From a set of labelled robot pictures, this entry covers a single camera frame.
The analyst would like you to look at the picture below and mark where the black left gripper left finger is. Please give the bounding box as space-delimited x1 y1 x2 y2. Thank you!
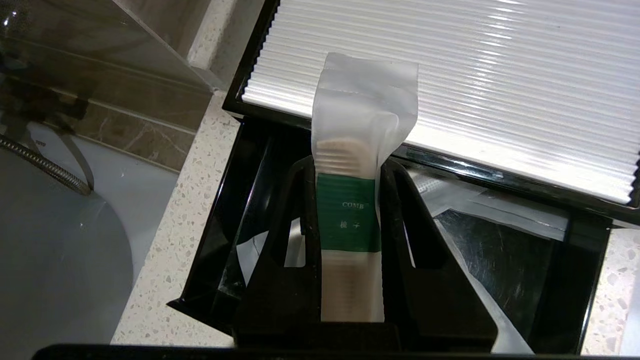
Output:
232 155 322 348

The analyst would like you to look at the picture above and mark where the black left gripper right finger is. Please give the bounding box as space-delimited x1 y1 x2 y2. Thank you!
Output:
380 159 501 348

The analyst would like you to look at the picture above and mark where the black box drawer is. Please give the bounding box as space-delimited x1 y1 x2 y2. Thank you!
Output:
167 117 613 356

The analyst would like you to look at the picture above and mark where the black amenity box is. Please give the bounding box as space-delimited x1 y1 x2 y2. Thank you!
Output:
222 0 640 226

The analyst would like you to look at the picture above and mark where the clear plastic amenity packet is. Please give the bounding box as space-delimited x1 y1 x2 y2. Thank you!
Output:
406 167 571 356

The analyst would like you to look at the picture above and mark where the tinted glass partition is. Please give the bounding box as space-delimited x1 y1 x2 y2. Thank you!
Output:
0 0 221 96

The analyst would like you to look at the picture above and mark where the metal shower hose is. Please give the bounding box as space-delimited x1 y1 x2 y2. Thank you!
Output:
0 134 95 196

